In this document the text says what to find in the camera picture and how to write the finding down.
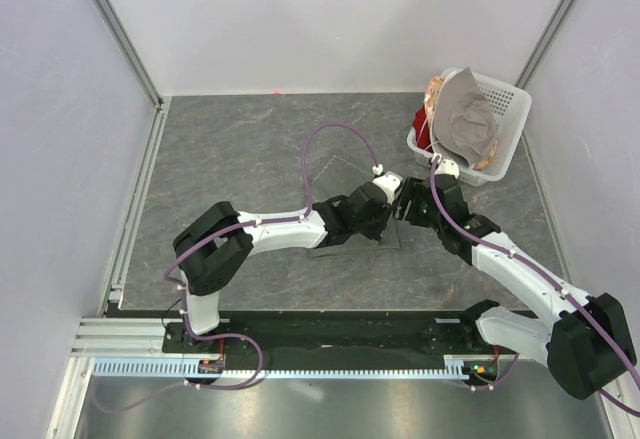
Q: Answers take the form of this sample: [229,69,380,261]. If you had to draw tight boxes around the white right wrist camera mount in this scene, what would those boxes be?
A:
[431,154,460,180]

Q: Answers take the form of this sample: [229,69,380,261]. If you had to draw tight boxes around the grey cloth in basket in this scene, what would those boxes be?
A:
[431,68,498,170]

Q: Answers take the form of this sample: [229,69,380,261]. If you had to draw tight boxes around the white plastic basket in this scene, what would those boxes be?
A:
[406,68,532,186]

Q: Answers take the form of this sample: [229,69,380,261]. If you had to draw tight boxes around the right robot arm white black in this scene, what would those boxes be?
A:
[394,174,639,399]

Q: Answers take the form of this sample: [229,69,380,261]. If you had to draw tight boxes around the red cloth in basket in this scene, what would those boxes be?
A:
[412,108,433,152]

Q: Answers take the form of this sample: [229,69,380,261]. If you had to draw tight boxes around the grey-green cloth napkin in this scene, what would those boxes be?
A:
[302,155,404,260]

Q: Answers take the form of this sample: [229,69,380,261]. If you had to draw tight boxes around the left aluminium frame post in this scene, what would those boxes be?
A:
[92,0,163,109]

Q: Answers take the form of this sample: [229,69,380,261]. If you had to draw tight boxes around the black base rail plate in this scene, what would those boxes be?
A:
[159,308,501,360]

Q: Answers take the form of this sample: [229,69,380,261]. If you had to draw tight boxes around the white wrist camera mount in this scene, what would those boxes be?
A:
[431,154,460,180]
[372,164,403,204]

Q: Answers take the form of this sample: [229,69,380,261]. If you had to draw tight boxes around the patterned pink cloth in basket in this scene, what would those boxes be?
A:
[423,76,446,112]

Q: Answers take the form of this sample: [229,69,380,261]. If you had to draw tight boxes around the right aluminium frame post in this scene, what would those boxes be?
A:
[515,0,578,89]

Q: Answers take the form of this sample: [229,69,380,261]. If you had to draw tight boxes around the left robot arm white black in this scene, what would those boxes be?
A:
[170,173,402,352]

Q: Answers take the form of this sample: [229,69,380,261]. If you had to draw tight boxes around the slotted cable duct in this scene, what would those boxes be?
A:
[93,356,470,381]

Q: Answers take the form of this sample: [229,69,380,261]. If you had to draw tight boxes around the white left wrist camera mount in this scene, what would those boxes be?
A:
[372,164,403,204]

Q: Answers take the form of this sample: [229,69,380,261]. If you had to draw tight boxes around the aluminium frame post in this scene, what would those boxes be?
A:
[515,0,578,89]
[92,0,163,109]

